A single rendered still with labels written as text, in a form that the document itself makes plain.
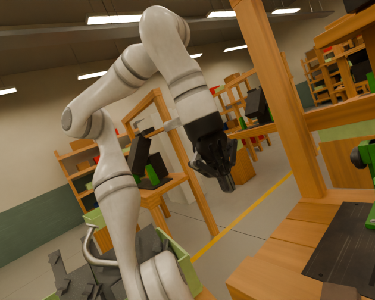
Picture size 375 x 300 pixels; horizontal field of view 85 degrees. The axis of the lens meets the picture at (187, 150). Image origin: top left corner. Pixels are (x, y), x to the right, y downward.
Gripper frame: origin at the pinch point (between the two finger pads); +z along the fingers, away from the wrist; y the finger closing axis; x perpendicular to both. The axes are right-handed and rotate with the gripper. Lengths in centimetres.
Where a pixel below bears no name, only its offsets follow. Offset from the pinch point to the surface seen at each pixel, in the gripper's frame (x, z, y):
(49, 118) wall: 668, -188, 47
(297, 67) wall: 417, -67, 1059
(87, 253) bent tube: 74, 21, -25
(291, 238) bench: 17, 42, 35
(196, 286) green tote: 43, 47, 2
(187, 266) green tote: 43, 38, 2
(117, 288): 66, 38, -21
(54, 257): 84, 17, -37
